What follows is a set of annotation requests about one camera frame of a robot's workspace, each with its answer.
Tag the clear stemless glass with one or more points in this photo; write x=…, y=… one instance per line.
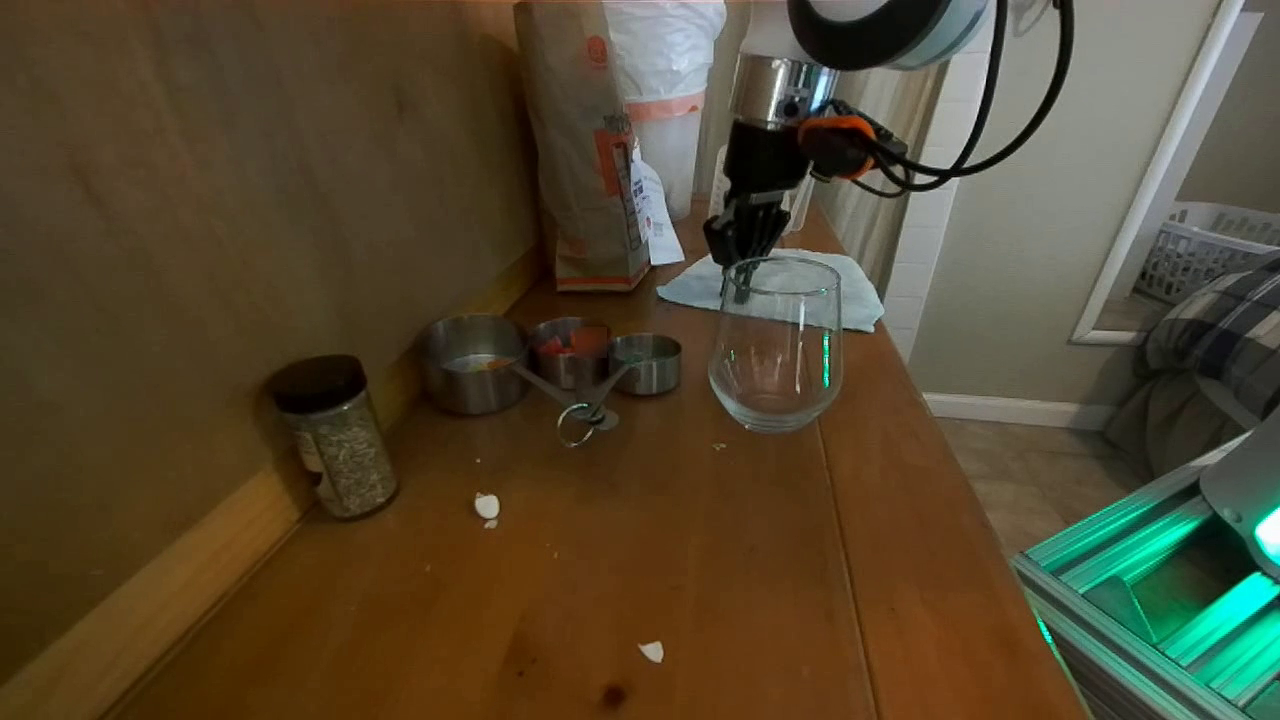
x=779, y=352

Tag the white laundry basket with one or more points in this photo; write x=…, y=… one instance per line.
x=1200, y=252

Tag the plaid blanket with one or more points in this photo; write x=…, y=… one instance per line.
x=1223, y=342

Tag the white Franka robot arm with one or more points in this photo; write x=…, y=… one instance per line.
x=880, y=23

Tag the white door frame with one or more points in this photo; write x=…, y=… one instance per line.
x=1145, y=186

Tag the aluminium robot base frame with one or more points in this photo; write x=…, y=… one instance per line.
x=1160, y=587

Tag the wooden pine dresser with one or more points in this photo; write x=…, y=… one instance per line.
x=602, y=563

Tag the wooden backing board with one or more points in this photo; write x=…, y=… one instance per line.
x=202, y=264

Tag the white terry towel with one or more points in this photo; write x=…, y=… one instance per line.
x=693, y=282

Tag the white paper packet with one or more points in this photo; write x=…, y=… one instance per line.
x=658, y=212

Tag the brown paper bag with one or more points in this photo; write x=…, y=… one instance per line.
x=580, y=145

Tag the medium steel measuring cup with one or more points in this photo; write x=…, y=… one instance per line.
x=568, y=351

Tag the small steel measuring cup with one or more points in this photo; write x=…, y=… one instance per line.
x=648, y=361

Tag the white crumb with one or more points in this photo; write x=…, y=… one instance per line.
x=490, y=506
x=652, y=651

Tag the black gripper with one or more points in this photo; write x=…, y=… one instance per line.
x=766, y=166

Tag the glass spice jar black lid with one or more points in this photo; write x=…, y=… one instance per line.
x=341, y=447

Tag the large steel measuring cup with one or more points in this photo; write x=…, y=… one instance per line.
x=468, y=361

